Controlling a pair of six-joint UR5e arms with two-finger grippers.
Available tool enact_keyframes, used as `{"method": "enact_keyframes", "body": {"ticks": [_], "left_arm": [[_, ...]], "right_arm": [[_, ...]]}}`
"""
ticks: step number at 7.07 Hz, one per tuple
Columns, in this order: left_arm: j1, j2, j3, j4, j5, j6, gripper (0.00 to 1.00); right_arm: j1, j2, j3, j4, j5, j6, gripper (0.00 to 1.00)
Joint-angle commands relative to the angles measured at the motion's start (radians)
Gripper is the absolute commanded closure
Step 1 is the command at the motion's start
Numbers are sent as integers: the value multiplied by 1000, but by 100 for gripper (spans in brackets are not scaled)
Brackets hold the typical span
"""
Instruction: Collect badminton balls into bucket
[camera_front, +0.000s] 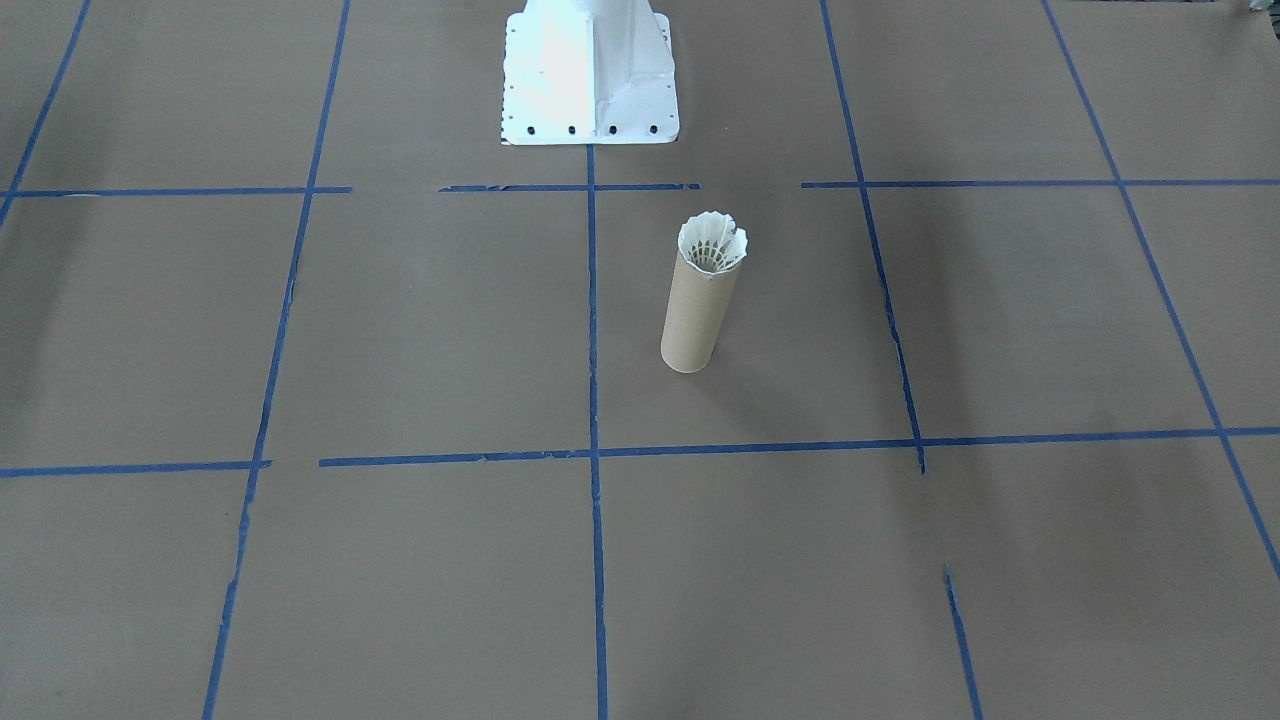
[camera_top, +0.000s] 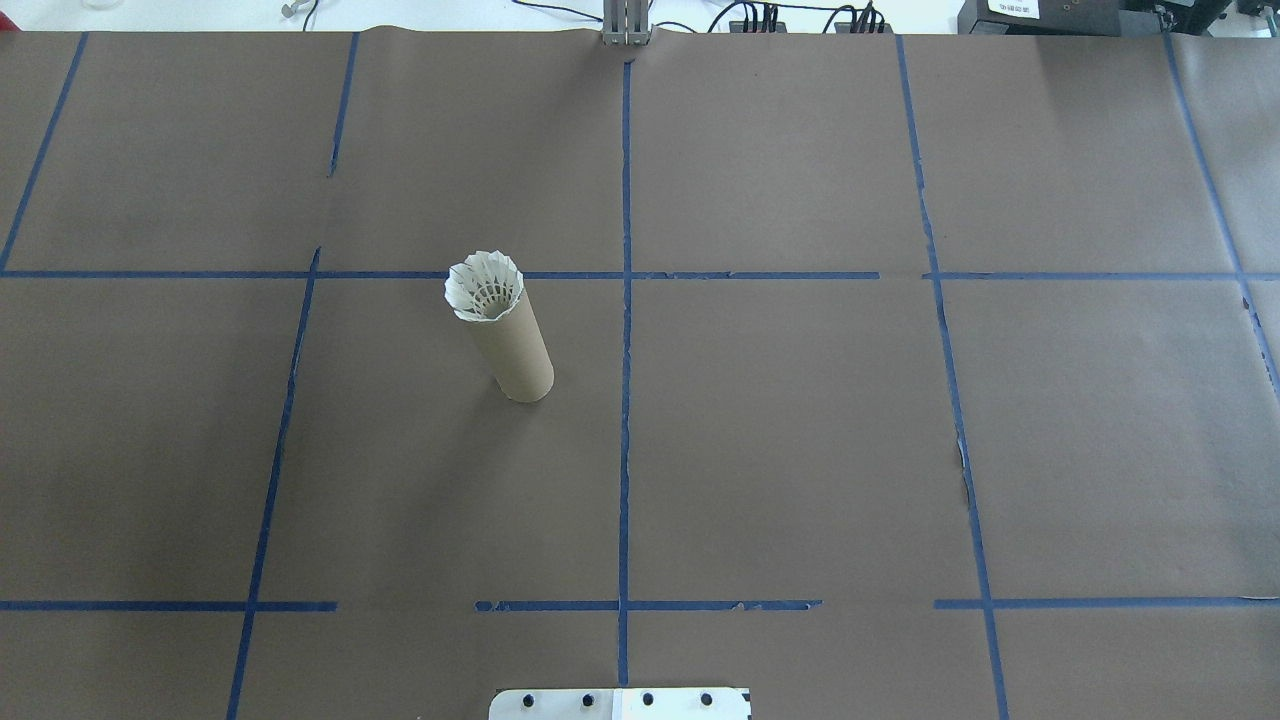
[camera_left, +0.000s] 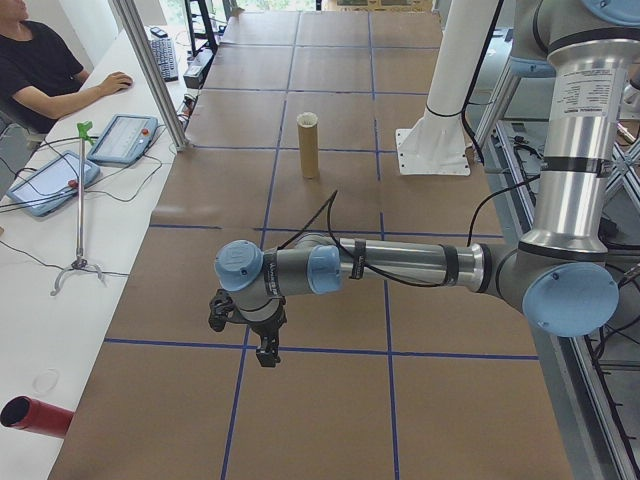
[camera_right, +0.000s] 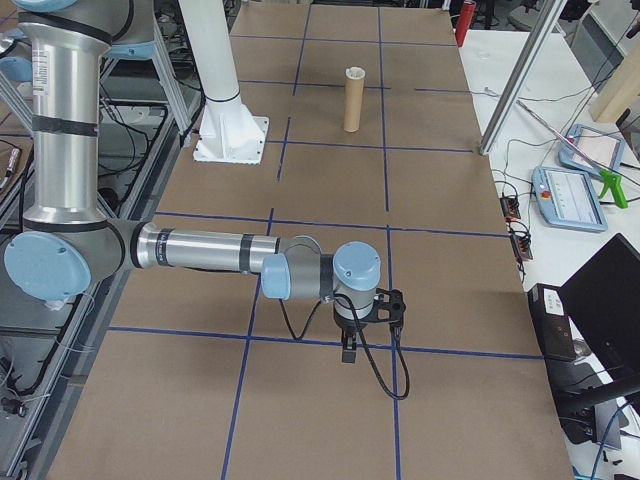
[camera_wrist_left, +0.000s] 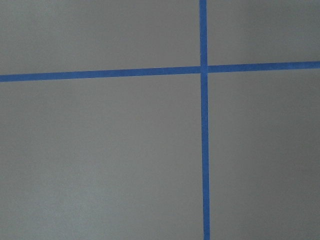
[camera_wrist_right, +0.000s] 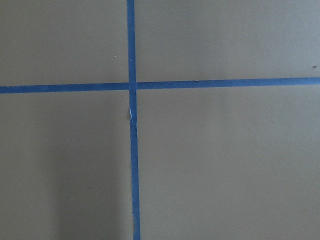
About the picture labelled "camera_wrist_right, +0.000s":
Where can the blue tape strip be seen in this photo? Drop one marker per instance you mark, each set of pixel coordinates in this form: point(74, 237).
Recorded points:
point(225, 83)
point(132, 50)

